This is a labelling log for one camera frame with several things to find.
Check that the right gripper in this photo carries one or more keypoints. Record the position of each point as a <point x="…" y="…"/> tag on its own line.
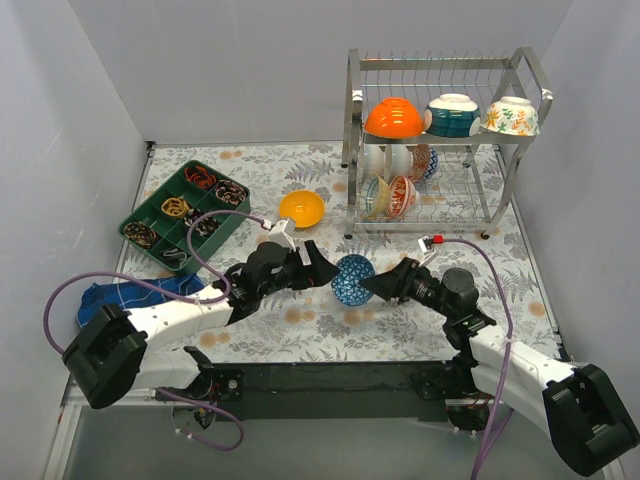
<point x="405" y="279"/>

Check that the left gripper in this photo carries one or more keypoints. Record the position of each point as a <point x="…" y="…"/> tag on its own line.
<point x="304" y="267"/>

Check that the blue triangle-pattern bowl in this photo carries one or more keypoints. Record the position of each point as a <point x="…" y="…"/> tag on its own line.
<point x="346" y="284"/>

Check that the yellow bowl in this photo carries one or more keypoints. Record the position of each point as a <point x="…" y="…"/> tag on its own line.
<point x="306" y="208"/>

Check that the red and white floral bowl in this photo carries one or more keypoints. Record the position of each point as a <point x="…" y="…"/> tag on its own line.
<point x="402" y="197"/>

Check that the blue zigzag red-inside bowl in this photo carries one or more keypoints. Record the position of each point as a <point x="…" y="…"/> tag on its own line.
<point x="425" y="163"/>

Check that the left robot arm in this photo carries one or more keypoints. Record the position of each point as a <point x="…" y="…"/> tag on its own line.
<point x="119" y="350"/>

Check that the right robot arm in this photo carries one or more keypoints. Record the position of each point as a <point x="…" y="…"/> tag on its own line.
<point x="525" y="360"/>

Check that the steel two-tier dish rack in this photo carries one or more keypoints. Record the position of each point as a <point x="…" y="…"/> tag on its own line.
<point x="474" y="184"/>

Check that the cream bowl with teal stripes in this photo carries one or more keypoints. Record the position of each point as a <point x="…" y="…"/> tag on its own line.
<point x="374" y="196"/>

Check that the white ribbed bowl left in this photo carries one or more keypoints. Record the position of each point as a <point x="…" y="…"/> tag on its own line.
<point x="373" y="159"/>

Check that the white ribbed bowl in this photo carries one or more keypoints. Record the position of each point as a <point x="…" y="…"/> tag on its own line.
<point x="400" y="160"/>
<point x="373" y="159"/>

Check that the white ribbed bowl right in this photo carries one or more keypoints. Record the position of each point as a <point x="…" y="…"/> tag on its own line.
<point x="400" y="160"/>

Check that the green compartment tray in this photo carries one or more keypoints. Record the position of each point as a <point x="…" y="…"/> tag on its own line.
<point x="187" y="218"/>

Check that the orange bowl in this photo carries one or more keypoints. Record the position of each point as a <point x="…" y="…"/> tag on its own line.
<point x="394" y="118"/>

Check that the teal and white bowl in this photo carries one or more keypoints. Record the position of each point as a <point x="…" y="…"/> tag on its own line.
<point x="452" y="115"/>

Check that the blue plaid cloth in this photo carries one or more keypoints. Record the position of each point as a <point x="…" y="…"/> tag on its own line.
<point x="127" y="295"/>

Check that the white leaf-pattern bowl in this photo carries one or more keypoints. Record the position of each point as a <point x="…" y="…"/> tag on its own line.
<point x="513" y="116"/>

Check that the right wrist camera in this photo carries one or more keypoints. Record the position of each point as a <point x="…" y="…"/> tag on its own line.
<point x="428" y="246"/>

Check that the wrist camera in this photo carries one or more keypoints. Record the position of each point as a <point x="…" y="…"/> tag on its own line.
<point x="428" y="246"/>
<point x="280" y="233"/>

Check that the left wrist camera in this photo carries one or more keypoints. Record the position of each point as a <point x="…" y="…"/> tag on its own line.
<point x="280" y="233"/>

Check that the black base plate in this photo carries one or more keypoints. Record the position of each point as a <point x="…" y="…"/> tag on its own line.
<point x="428" y="391"/>

